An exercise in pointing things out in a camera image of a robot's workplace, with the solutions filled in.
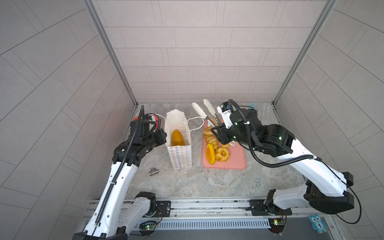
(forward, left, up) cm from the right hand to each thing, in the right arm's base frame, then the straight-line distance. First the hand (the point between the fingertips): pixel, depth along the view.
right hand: (213, 129), depth 60 cm
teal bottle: (+45, -38, -33) cm, 68 cm away
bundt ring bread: (+4, -7, -31) cm, 32 cm away
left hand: (+6, +19, -8) cm, 22 cm away
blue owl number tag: (-31, -44, -33) cm, 64 cm away
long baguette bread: (+13, +19, -25) cm, 33 cm away
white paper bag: (-2, +16, -19) cm, 25 cm away
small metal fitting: (-3, +32, -31) cm, 45 cm away
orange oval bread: (+5, 0, -30) cm, 31 cm away
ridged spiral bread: (+8, -10, -29) cm, 31 cm away
